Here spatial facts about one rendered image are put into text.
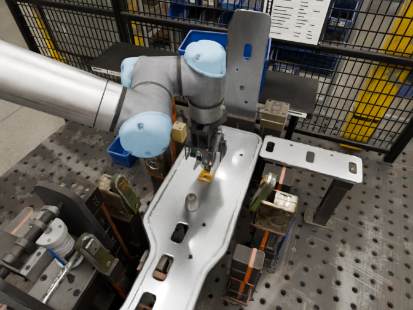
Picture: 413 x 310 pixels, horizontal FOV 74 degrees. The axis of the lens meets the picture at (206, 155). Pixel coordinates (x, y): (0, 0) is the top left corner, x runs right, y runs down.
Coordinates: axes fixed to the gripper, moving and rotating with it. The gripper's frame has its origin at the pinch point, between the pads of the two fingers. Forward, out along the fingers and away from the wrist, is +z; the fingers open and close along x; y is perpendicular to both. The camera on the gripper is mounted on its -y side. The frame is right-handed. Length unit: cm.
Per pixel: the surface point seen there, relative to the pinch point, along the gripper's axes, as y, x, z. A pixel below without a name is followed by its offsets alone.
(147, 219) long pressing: 20.1, -8.8, 1.7
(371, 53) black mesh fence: -55, 38, -13
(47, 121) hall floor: -77, -181, 103
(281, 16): -55, 6, -20
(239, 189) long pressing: 3.4, 10.1, 2.2
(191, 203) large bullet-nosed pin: 13.9, 0.6, -1.3
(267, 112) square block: -24.1, 10.6, -3.4
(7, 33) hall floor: -200, -357, 105
